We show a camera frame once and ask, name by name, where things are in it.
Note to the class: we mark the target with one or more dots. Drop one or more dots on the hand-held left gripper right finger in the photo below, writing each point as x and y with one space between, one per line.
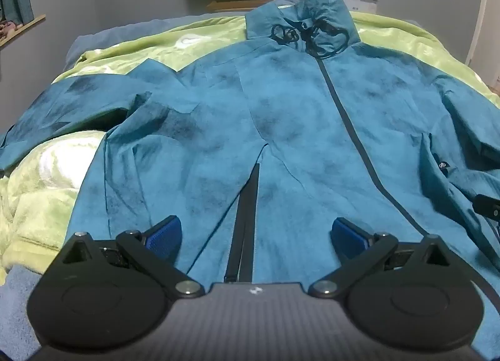
349 236

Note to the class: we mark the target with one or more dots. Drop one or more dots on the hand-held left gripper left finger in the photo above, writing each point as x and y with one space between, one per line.
165 236

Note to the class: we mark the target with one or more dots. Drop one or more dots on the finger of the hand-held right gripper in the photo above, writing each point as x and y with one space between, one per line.
488 206

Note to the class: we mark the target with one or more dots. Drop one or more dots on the teal hooded jacket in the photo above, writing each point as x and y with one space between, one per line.
273 130

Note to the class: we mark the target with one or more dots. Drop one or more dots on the green fleece blanket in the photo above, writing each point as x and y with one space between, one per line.
43 189

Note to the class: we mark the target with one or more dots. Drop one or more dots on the wooden television stand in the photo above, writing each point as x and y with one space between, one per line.
242 4

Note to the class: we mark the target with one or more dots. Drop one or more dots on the wooden window sill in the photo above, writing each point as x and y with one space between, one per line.
23 29

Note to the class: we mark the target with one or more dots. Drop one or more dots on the white door frame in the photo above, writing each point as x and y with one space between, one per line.
478 17

